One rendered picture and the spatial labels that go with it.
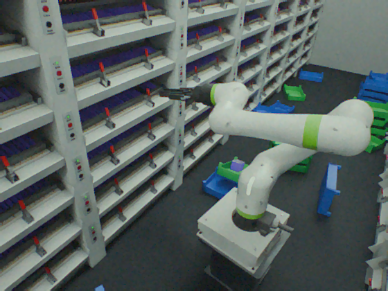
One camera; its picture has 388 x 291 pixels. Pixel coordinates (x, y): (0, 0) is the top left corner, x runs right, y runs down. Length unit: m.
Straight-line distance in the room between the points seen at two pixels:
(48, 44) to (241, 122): 0.67
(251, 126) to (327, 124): 0.24
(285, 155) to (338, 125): 0.33
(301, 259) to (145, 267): 0.82
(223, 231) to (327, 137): 0.58
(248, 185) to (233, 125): 0.24
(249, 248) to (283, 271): 0.49
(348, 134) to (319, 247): 1.02
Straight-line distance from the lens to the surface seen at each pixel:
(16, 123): 1.04
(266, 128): 1.01
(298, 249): 1.79
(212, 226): 1.27
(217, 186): 2.03
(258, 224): 1.26
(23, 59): 1.00
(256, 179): 1.14
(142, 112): 1.42
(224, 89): 1.16
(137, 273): 1.59
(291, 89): 3.78
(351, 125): 0.96
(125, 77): 1.30
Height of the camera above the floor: 1.33
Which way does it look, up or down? 33 degrees down
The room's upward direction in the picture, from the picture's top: 3 degrees clockwise
